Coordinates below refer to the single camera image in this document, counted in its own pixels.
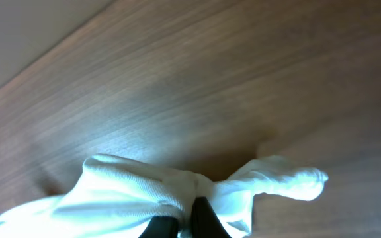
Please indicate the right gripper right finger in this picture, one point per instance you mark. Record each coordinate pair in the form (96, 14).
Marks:
(204, 222)

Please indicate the white t-shirt black print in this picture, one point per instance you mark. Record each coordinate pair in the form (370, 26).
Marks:
(118, 197)

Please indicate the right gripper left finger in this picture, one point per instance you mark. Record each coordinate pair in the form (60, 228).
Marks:
(161, 227)

